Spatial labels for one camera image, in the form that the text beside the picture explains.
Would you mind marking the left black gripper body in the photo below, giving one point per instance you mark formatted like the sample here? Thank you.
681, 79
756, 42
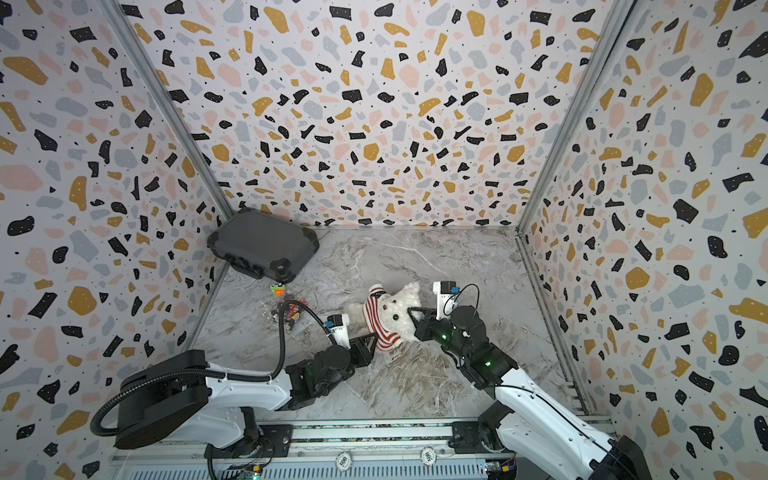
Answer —
358, 348

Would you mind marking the dark grey hard case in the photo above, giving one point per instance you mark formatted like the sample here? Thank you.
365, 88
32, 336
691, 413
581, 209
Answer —
260, 245

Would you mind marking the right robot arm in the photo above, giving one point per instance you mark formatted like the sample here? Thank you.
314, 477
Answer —
523, 418

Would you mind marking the clear bag of small toys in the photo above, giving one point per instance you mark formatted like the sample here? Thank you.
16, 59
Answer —
287, 307

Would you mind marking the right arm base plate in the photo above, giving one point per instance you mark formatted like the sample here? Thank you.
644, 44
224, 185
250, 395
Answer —
499, 430

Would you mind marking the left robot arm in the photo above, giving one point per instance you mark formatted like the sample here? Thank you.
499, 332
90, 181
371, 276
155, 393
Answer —
186, 398

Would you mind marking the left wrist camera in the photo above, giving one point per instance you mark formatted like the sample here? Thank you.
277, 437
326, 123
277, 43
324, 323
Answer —
337, 326

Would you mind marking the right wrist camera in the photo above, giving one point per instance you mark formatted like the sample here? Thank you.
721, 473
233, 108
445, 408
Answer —
446, 293

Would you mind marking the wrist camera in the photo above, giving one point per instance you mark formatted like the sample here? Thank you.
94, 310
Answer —
337, 326
446, 293

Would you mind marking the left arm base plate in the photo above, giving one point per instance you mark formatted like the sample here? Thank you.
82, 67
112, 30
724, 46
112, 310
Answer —
267, 440

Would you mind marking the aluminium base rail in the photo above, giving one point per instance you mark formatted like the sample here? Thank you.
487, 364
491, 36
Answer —
333, 449

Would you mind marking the red white striped sweater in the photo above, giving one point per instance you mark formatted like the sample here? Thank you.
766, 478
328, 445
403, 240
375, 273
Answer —
378, 319

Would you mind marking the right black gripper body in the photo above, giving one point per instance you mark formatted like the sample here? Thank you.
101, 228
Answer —
429, 327

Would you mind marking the white teddy bear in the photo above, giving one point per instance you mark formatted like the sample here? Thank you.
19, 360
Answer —
400, 302

